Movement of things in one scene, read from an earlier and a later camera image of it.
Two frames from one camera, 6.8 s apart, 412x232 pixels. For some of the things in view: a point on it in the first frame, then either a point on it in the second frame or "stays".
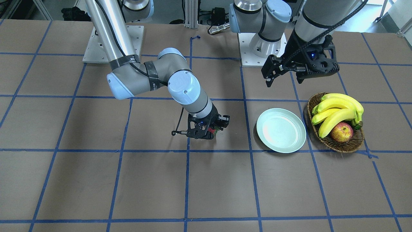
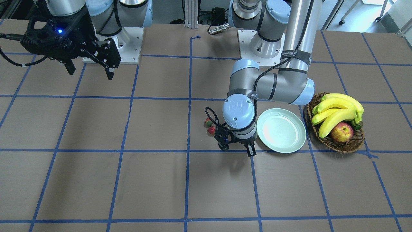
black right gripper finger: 200,134 -> 70,67
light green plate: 281,130 stays
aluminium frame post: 191,14 stays
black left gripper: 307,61 -> 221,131
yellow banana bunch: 333,108 stays
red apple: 342,132 stays
